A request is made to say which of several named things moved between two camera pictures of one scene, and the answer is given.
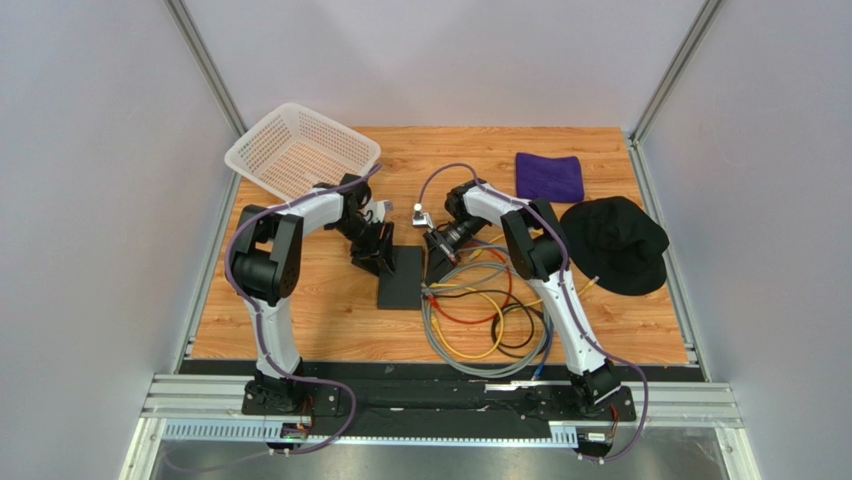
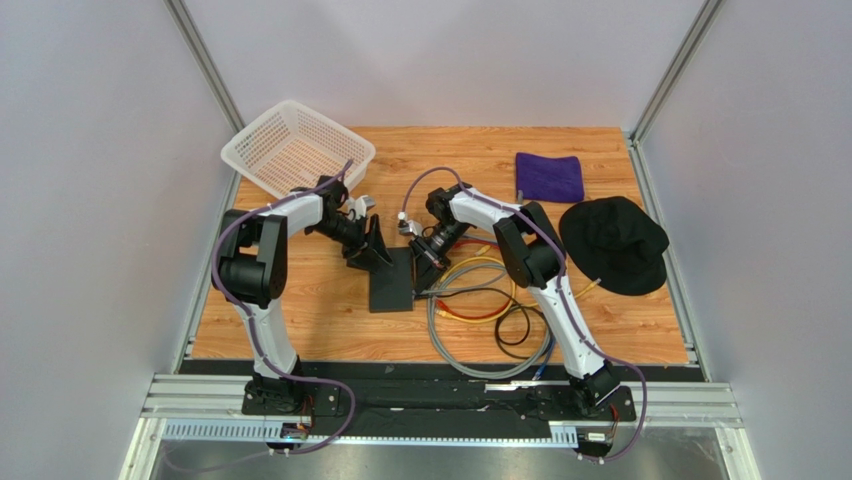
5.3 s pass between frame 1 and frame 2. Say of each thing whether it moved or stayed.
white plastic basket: stayed
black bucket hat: stayed
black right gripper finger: moved
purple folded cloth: stayed
